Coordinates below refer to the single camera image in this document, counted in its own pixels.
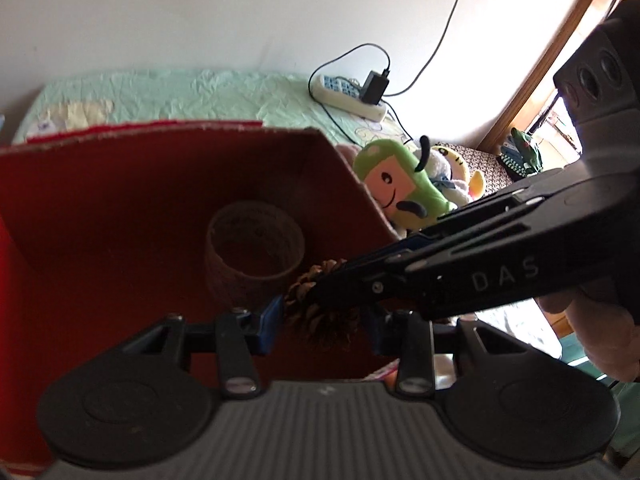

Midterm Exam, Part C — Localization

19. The black power strip cord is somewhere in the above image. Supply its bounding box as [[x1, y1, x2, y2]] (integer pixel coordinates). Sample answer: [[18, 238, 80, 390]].
[[384, 0, 487, 98]]

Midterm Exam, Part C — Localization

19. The green plush toy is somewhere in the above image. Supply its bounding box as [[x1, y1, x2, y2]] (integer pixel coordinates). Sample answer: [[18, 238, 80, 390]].
[[352, 135, 458, 233]]

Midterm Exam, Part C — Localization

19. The light green bed sheet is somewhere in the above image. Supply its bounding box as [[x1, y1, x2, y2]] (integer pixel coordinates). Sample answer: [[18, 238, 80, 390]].
[[12, 67, 416, 148]]

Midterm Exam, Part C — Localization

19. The white power strip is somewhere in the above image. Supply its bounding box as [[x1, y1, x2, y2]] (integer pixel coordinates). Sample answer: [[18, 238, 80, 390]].
[[307, 74, 388, 122]]

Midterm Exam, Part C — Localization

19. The brown pine cone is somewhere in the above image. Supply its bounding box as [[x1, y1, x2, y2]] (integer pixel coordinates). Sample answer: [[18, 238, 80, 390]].
[[285, 257, 363, 346]]

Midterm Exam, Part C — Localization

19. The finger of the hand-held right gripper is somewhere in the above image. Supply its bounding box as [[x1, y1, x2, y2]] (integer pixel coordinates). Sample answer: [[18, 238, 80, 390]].
[[345, 186, 551, 273], [287, 232, 502, 318]]

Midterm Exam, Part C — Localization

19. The large red cardboard box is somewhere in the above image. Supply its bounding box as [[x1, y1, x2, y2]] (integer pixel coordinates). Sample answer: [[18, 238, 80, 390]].
[[0, 120, 401, 466]]

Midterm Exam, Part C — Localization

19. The black charger cable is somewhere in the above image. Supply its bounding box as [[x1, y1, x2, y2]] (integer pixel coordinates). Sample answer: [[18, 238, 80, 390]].
[[310, 42, 416, 151]]

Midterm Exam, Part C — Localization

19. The white yellow plush toy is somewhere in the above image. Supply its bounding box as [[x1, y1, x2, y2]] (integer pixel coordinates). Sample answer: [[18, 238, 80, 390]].
[[425, 145, 486, 206]]

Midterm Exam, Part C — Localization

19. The patterned cushion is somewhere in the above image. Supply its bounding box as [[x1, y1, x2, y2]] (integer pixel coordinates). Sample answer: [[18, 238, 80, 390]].
[[440, 142, 516, 196]]

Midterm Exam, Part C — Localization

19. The wooden door frame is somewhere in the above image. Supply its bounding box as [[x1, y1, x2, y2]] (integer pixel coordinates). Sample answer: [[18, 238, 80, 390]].
[[475, 0, 640, 156]]

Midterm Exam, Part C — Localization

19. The printed tape roll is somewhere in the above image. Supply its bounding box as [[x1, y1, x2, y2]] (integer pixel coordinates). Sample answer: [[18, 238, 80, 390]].
[[204, 201, 306, 306]]

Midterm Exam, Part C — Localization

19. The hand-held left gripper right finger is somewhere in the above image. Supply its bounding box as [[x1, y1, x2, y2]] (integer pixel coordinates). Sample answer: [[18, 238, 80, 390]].
[[364, 309, 507, 397]]

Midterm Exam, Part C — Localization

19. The pink plush toy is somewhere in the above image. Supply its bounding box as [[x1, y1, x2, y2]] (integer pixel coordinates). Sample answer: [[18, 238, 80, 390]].
[[334, 142, 366, 171]]

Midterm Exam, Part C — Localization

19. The black charger adapter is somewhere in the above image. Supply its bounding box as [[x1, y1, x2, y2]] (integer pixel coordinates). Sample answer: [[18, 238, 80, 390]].
[[361, 70, 392, 106]]

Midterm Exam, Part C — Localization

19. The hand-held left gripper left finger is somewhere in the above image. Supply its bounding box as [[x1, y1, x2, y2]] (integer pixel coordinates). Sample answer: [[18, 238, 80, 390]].
[[120, 295, 286, 402]]

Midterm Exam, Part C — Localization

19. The person's right hand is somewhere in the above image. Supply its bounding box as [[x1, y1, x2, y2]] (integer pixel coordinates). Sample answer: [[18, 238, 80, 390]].
[[537, 285, 640, 383]]

